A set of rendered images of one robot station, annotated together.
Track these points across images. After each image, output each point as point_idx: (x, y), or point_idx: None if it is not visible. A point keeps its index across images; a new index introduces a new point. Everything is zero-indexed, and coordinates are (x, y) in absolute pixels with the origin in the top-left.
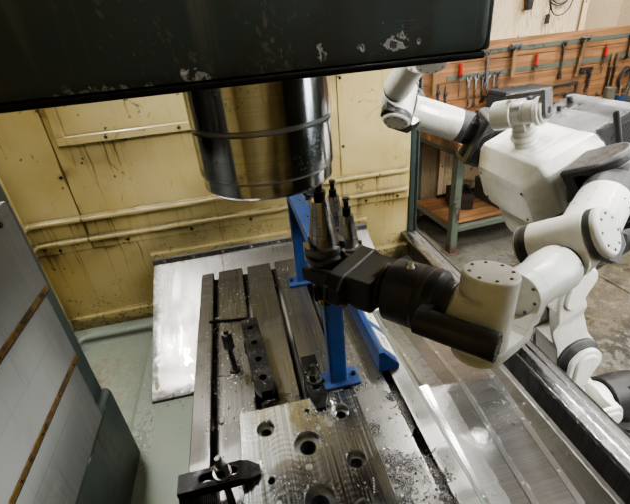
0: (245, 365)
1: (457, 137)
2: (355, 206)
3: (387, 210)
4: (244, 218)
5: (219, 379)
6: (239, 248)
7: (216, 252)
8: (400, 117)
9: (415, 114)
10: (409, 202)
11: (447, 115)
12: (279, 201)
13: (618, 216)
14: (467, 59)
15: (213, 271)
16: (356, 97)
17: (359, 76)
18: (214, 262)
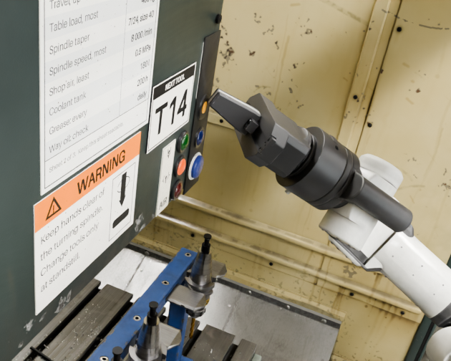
0: None
1: (432, 320)
2: (334, 292)
3: (380, 323)
4: (185, 230)
5: None
6: (167, 260)
7: (140, 250)
8: (343, 252)
9: (378, 256)
10: (417, 331)
11: (426, 283)
12: (234, 233)
13: None
14: None
15: (122, 271)
16: (386, 159)
17: (400, 135)
18: (130, 261)
